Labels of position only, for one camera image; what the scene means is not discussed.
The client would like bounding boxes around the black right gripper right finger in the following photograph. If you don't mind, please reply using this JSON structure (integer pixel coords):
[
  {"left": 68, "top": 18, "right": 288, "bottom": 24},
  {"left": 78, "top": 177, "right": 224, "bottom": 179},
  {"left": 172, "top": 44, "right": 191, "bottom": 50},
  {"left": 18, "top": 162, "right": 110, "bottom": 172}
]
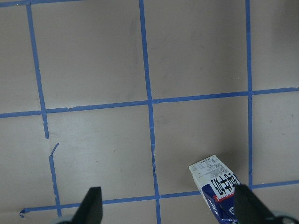
[{"left": 234, "top": 184, "right": 278, "bottom": 224}]

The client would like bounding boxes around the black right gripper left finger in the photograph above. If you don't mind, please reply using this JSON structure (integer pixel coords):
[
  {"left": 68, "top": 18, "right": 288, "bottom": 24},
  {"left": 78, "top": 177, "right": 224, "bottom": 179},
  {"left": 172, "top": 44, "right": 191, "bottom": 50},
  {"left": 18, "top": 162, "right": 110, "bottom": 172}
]
[{"left": 72, "top": 187, "right": 103, "bottom": 224}]

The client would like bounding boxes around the blue white milk carton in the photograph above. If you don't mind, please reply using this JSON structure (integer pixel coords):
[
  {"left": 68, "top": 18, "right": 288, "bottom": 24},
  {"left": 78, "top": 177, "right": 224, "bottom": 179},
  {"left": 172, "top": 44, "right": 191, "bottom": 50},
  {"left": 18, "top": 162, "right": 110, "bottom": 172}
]
[{"left": 189, "top": 155, "right": 241, "bottom": 224}]

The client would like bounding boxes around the brown paper table cover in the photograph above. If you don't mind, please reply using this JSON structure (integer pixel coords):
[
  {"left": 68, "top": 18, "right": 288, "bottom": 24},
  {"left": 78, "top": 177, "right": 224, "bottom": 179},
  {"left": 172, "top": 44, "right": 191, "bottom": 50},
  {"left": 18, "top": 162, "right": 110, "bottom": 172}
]
[{"left": 0, "top": 0, "right": 299, "bottom": 224}]

